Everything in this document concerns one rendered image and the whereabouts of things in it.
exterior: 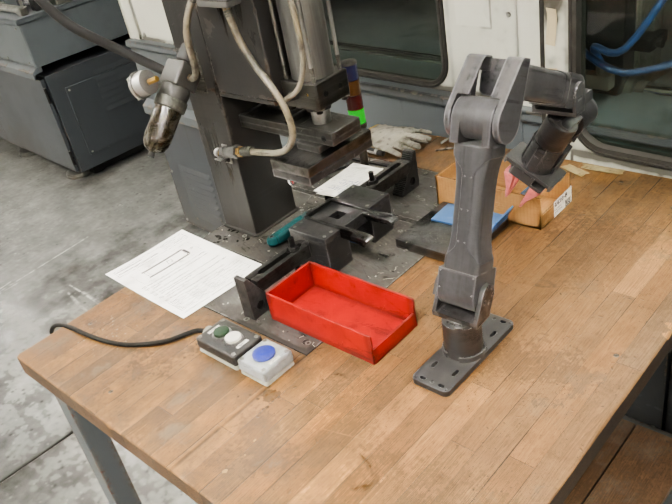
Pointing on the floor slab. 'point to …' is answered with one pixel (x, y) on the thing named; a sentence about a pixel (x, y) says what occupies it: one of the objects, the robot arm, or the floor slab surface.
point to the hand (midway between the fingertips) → (515, 197)
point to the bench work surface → (651, 308)
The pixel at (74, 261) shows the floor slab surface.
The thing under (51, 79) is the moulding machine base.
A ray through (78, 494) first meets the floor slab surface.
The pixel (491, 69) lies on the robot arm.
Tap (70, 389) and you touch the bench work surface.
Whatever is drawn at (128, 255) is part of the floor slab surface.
